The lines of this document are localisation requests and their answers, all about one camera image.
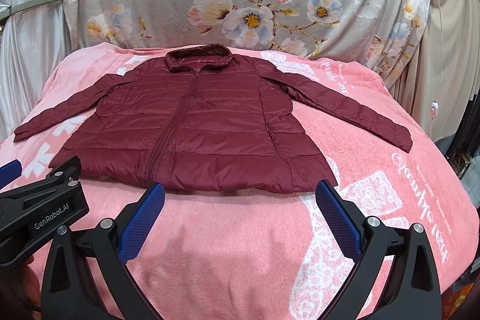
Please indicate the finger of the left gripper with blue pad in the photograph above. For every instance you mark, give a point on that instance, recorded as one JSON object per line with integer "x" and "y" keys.
{"x": 10, "y": 172}

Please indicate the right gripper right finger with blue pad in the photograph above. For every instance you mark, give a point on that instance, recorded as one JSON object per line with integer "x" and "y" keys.
{"x": 411, "y": 290}

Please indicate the silver satin curtain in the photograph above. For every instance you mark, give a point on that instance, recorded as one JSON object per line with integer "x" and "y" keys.
{"x": 34, "y": 40}

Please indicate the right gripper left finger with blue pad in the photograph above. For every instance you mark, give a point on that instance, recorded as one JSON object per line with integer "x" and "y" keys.
{"x": 68, "y": 287}

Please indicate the pink fleece blanket with bows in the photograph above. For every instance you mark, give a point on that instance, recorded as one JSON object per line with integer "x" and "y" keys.
{"x": 257, "y": 255}

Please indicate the maroon quilted puffer jacket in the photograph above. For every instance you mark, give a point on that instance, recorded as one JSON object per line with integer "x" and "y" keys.
{"x": 205, "y": 119}

